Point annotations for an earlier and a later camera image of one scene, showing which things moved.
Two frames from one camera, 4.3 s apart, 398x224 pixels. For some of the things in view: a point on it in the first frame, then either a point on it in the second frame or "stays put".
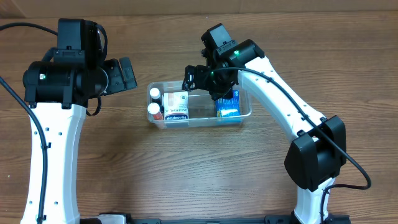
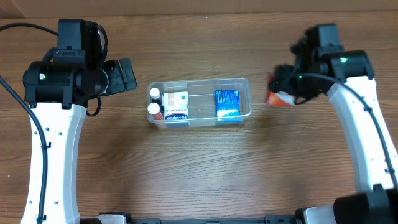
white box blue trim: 176,106 stays put
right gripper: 199,76 -> 278,79
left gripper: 115,79 stays put
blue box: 228,111 stays put
